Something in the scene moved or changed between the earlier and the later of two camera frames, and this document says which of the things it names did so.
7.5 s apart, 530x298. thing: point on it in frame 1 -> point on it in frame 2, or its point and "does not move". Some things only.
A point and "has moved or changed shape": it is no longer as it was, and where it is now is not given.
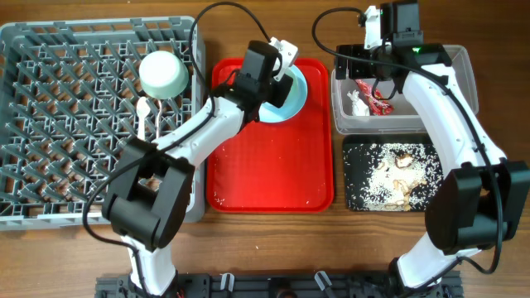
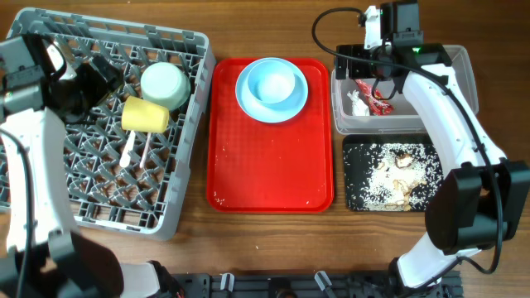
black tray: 389,172 does not move
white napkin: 358,108 does not move
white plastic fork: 157,119 has moved or changed shape
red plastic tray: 278,167 does not move
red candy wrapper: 378,106 does not move
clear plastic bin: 462,79 does not move
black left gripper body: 276,91 -> 88,89
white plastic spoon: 142,109 has moved or changed shape
